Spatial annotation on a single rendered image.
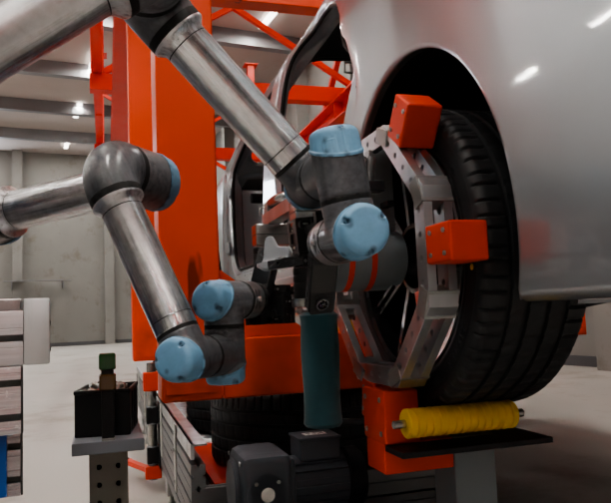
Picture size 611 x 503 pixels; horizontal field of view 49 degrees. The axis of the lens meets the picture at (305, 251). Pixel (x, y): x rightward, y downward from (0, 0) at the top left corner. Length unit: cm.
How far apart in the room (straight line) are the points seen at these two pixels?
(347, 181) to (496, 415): 69
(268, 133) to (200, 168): 82
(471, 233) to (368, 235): 30
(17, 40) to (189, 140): 100
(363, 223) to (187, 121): 105
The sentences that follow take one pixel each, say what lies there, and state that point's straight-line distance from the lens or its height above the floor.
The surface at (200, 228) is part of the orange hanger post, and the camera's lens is 182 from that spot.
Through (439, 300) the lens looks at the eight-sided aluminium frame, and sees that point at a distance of 123.
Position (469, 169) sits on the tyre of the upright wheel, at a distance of 127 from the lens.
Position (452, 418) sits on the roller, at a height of 52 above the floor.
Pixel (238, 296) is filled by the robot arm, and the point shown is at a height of 77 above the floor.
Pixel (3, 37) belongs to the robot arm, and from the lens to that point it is 92.
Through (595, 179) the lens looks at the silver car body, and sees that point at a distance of 102.
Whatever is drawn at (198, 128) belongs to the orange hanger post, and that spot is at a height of 125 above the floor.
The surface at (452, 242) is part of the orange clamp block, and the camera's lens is 115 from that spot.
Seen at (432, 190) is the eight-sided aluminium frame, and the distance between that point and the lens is 125.
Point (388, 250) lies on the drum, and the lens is 142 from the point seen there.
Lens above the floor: 74
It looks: 5 degrees up
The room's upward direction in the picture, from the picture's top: 2 degrees counter-clockwise
